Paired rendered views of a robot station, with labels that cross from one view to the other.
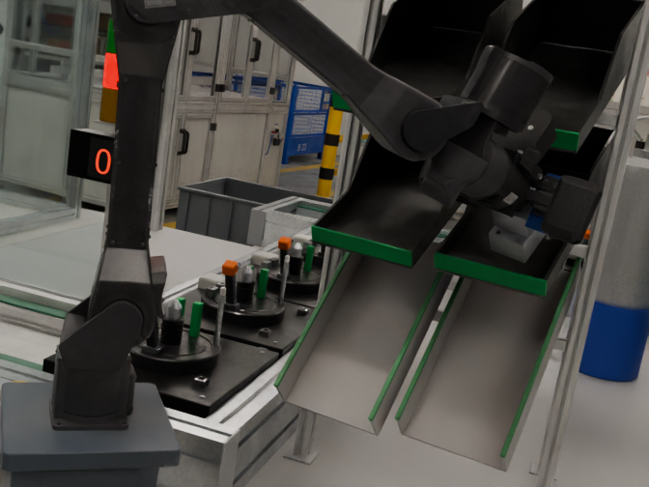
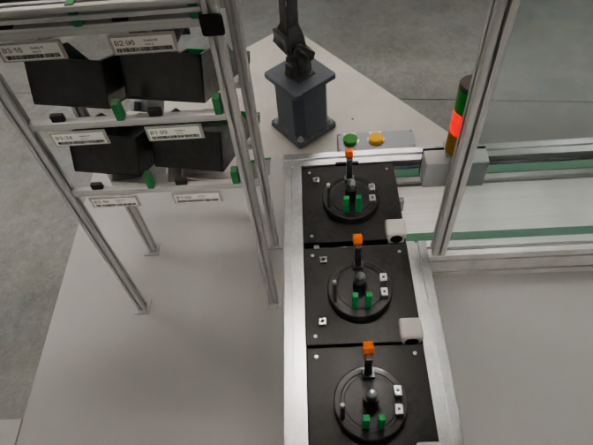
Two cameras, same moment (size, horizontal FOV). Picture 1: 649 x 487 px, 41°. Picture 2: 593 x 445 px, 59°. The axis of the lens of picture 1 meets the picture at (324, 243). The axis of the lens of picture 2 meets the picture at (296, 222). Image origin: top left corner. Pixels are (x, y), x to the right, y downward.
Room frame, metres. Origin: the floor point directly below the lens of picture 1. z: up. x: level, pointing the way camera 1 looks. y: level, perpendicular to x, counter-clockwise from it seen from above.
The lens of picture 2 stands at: (1.90, -0.11, 2.00)
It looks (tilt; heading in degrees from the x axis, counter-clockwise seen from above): 54 degrees down; 168
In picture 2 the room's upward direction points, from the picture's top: 7 degrees counter-clockwise
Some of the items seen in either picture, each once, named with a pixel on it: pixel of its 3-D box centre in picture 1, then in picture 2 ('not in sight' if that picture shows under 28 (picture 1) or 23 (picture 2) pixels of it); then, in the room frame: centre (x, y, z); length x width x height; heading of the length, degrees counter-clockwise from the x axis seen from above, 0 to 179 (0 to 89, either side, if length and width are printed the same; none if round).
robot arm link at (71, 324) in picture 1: (101, 320); (296, 47); (0.73, 0.18, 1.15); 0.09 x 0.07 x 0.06; 14
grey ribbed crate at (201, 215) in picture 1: (270, 225); not in sight; (3.28, 0.22, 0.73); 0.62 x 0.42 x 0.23; 74
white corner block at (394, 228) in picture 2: not in sight; (394, 231); (1.26, 0.26, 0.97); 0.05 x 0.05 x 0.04; 74
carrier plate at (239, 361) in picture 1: (168, 361); (350, 203); (1.14, 0.19, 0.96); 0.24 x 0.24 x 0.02; 74
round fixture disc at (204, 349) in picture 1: (169, 348); (350, 198); (1.14, 0.19, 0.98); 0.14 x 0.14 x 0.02
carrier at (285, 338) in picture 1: (244, 288); (360, 282); (1.38, 0.12, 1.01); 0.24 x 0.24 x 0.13; 74
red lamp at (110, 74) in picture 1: (121, 71); (465, 119); (1.30, 0.34, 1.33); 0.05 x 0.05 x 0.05
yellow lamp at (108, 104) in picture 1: (117, 105); (461, 139); (1.30, 0.34, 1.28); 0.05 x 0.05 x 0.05
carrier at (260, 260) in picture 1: (295, 262); (371, 397); (1.62, 0.05, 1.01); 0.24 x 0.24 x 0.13; 74
